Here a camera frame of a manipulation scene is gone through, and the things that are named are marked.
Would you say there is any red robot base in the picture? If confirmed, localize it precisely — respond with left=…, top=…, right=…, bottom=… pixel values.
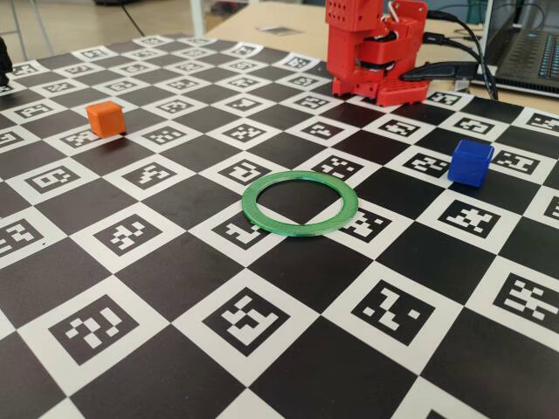
left=330, top=69, right=431, bottom=108

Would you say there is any black stand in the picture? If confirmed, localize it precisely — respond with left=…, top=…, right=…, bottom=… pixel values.
left=0, top=37, right=14, bottom=86

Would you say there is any grey metal chair leg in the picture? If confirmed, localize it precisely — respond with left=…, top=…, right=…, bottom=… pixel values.
left=37, top=0, right=54, bottom=45
left=8, top=0, right=28, bottom=62

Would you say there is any black white marker checkerboard mat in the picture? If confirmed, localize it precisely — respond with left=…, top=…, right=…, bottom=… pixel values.
left=0, top=33, right=559, bottom=419

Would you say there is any green flat ring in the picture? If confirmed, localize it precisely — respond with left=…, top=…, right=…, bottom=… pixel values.
left=241, top=170, right=359, bottom=239

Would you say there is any orange cube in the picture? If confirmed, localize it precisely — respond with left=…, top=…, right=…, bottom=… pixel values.
left=86, top=100, right=128, bottom=139

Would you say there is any white metal post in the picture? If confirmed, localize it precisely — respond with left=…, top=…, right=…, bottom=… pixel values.
left=190, top=0, right=206, bottom=38

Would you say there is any blue cube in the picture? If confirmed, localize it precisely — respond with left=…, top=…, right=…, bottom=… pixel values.
left=447, top=139, right=496, bottom=188

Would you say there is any black cable with large plug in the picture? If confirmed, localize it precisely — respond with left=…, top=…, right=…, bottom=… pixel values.
left=400, top=60, right=480, bottom=84

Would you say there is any small grey flat card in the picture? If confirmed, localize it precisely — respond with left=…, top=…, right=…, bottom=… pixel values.
left=256, top=24, right=299, bottom=36

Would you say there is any grey laptop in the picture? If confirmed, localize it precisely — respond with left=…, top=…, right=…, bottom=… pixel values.
left=473, top=0, right=559, bottom=96

